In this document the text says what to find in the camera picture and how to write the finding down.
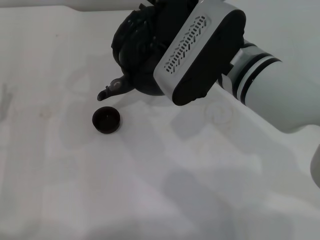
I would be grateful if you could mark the grey vented wrist camera box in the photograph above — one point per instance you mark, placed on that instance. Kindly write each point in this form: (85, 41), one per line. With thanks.
(190, 50)

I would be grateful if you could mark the dark small teacup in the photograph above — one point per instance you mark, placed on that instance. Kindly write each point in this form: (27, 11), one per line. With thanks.
(106, 122)

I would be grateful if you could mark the white rounded board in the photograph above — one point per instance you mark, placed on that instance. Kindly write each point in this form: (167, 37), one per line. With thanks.
(105, 5)

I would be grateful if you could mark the black round teapot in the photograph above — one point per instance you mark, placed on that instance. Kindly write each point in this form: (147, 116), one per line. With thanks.
(140, 80)

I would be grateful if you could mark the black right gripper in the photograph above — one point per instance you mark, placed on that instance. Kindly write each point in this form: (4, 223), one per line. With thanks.
(170, 20)

